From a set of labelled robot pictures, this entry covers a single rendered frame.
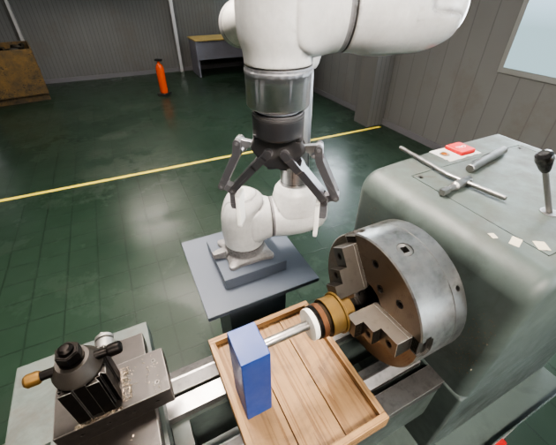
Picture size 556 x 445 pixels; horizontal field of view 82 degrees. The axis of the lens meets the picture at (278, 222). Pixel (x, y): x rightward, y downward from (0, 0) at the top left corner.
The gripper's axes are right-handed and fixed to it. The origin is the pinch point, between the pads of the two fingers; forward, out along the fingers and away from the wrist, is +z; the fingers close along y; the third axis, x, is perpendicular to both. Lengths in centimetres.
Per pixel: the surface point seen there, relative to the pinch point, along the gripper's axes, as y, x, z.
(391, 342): -23.6, 6.0, 21.3
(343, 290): -13.9, -3.1, 18.9
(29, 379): 36.0, 27.1, 17.1
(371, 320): -20.1, 1.7, 21.1
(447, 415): -45, 2, 54
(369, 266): -18.7, -7.1, 14.4
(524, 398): -81, -20, 78
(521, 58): -163, -309, 22
